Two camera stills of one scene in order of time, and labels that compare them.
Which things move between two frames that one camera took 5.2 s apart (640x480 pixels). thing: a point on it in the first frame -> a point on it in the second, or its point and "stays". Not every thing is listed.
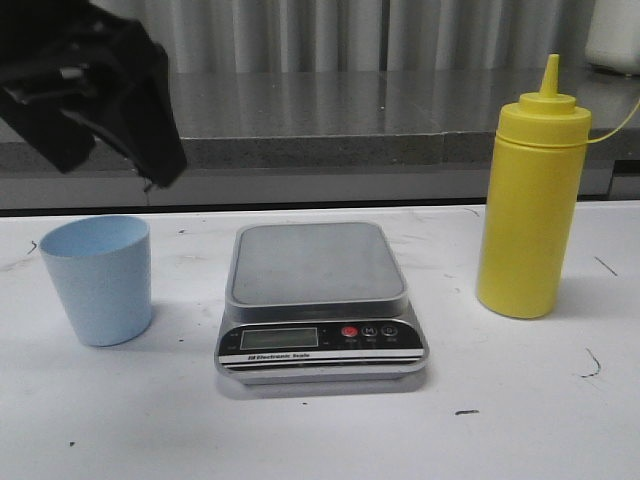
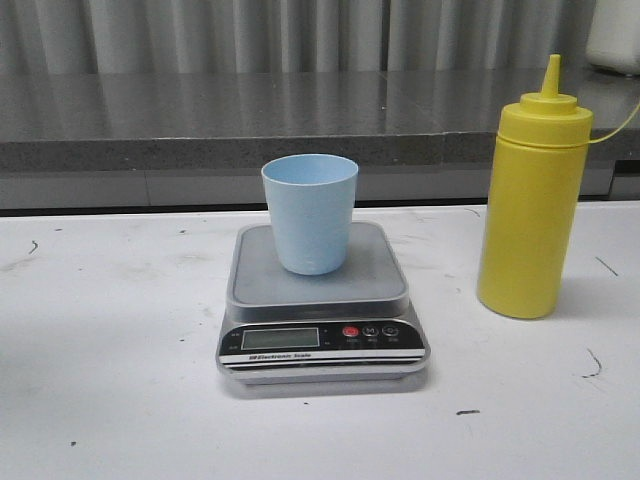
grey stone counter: [344, 140] stays
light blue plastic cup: [102, 268] -> [312, 202]
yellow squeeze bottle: [532, 200] stays
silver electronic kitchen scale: [317, 303] stays
